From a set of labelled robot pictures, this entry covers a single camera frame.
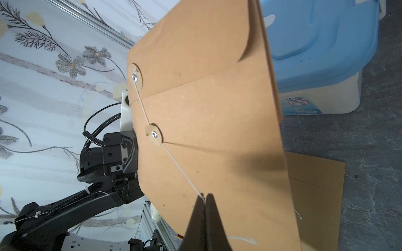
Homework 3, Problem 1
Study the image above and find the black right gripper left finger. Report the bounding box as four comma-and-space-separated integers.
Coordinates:
179, 197, 206, 251

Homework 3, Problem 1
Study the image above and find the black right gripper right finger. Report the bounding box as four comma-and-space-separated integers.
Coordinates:
205, 193, 232, 251

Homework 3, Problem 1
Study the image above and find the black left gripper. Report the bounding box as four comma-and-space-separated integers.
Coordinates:
102, 130, 138, 181

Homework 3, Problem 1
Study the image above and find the kraft file bag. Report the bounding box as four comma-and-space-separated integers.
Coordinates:
285, 152, 346, 251
128, 1, 301, 251

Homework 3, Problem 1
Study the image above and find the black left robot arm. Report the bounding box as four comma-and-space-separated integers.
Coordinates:
1, 130, 144, 251

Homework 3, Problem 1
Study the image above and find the blue lidded storage box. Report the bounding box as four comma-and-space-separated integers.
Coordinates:
261, 0, 386, 116

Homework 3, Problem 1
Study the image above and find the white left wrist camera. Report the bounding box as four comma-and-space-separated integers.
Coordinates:
120, 91, 133, 131

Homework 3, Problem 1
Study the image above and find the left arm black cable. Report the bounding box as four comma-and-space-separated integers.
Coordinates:
82, 101, 123, 150

